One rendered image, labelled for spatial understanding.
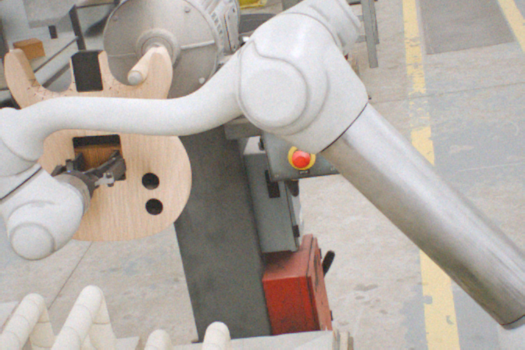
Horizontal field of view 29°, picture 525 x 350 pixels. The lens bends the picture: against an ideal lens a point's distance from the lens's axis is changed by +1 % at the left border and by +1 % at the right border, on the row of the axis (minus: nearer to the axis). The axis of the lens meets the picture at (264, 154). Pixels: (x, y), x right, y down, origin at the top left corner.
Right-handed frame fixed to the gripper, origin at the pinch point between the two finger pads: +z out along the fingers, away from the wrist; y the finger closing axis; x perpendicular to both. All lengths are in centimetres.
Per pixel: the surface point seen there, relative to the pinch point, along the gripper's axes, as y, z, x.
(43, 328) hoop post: 12, -71, -1
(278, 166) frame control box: 33.9, 18.0, -11.3
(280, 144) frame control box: 34.9, 17.9, -6.3
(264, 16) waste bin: -9, 319, -33
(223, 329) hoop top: 37, -69, -4
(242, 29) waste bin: -22, 323, -39
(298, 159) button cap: 38.8, 15.3, -9.2
